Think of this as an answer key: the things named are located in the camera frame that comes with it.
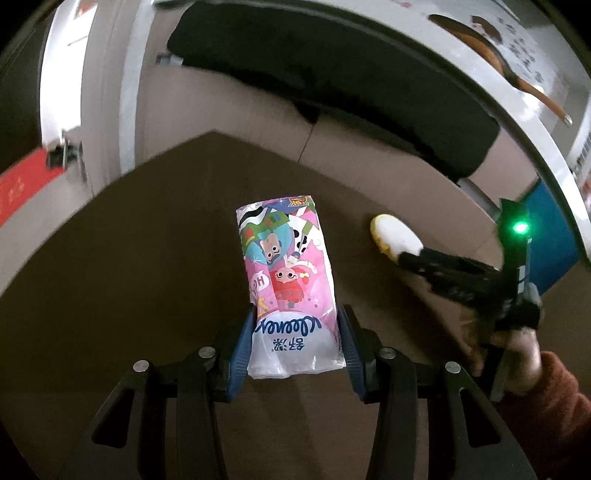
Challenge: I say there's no person's right hand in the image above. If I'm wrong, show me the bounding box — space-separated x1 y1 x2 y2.
460 307 543 396

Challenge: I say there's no blue towel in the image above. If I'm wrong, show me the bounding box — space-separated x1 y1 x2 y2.
523 180 579 294

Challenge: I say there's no red sleeve right forearm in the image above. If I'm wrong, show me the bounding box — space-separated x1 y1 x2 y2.
525 351 590 443

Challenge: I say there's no cartoon tissue pack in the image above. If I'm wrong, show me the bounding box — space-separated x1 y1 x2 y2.
236 195 346 379

